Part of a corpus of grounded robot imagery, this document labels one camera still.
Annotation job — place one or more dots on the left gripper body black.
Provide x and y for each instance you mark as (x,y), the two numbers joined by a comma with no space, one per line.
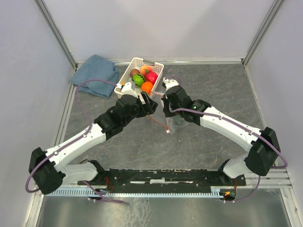
(142,109)

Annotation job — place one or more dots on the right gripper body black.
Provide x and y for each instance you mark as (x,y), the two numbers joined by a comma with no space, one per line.
(166,107)

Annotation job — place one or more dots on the clear zip top bag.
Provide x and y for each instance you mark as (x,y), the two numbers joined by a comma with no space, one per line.
(170,124)

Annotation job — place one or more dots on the white plastic basket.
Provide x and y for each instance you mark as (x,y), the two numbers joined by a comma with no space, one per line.
(137,63)

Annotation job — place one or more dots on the dark green avocado toy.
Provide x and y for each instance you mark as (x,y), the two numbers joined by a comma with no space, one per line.
(178,121)

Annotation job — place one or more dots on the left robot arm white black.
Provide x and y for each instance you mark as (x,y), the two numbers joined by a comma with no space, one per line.
(48,168)

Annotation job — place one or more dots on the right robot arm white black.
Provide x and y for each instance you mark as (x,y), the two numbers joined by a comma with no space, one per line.
(262,146)

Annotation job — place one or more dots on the orange fruit toy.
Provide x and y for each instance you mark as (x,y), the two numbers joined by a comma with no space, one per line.
(147,87)

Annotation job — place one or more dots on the red pomegranate toy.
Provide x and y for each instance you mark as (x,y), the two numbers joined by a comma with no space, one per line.
(151,77)

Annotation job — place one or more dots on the green watermelon toy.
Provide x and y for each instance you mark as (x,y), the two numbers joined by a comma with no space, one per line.
(138,79)

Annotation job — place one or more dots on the peach fruit toy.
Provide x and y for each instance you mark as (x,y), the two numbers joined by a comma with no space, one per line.
(145,69)

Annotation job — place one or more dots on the brown kiwi toy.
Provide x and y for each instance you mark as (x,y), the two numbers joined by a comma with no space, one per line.
(134,72)

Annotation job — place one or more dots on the blue folded cloth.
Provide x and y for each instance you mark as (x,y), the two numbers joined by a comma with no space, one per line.
(97,75)

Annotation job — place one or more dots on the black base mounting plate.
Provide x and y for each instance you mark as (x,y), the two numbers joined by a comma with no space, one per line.
(164,181)

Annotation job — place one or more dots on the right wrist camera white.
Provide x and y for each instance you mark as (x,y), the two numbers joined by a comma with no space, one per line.
(169,83)

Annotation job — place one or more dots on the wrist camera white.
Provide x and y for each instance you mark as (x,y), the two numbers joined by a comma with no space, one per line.
(125,89)
(169,83)

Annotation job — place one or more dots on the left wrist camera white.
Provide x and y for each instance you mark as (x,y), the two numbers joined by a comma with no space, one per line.
(125,89)

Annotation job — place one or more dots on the light blue cable duct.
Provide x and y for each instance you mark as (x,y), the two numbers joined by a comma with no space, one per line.
(87,192)

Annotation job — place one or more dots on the aluminium frame rail front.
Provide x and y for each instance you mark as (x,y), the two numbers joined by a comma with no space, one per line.
(272,178)

